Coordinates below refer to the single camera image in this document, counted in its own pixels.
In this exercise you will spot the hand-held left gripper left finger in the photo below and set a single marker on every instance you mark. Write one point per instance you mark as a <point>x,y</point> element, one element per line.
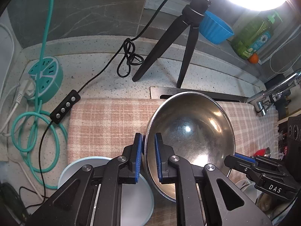
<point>138,160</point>

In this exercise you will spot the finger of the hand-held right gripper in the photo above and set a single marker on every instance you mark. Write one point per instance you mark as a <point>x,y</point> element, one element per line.
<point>242,166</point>

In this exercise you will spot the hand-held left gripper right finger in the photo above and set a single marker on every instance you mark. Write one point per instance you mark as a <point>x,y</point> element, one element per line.
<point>158,160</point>

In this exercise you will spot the stainless steel bowl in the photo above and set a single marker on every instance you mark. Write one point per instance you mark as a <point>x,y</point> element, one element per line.
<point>192,127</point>

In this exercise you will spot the beige knobby root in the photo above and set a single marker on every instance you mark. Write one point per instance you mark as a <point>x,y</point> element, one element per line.
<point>264,202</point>

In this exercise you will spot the red container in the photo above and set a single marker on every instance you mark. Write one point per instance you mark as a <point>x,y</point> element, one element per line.
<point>261,151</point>

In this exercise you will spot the small white bowl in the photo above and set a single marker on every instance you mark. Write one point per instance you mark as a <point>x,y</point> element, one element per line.
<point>138,204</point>

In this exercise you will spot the checked cloth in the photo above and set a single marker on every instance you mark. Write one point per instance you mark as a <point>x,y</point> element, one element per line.
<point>105,122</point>

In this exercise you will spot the black appliance with dials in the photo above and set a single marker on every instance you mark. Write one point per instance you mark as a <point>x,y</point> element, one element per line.
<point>291,131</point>

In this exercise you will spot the chrome faucet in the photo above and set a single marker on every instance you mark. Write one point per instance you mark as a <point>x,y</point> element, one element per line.
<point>261,98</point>

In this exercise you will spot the black tripod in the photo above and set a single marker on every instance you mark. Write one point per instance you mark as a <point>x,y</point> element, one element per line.
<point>152,56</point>

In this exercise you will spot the orange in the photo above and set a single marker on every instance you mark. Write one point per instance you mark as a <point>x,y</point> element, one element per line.
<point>253,58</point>

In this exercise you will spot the green dish soap bottle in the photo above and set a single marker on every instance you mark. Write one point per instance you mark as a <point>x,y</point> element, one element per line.
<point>254,35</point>

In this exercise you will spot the white plug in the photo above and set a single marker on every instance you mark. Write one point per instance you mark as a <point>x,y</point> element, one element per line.
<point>27,88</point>

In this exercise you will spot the blue ribbed cup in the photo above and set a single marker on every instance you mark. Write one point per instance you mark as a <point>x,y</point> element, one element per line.
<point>216,28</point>

